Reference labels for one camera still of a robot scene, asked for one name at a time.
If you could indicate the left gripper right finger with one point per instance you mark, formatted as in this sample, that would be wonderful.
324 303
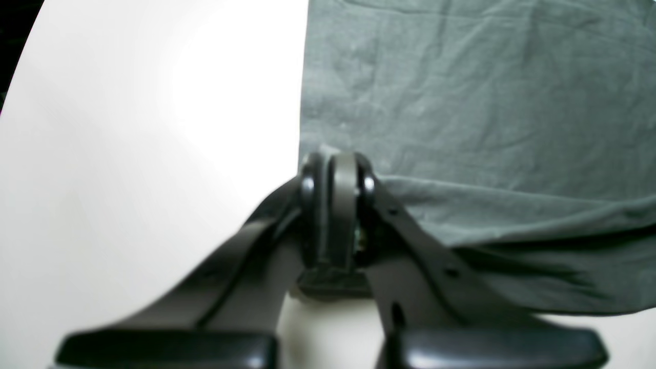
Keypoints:
436 312

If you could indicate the dark grey T-shirt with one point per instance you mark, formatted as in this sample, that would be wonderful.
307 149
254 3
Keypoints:
519 133

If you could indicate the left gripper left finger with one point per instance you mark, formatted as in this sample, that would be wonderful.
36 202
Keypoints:
224 313

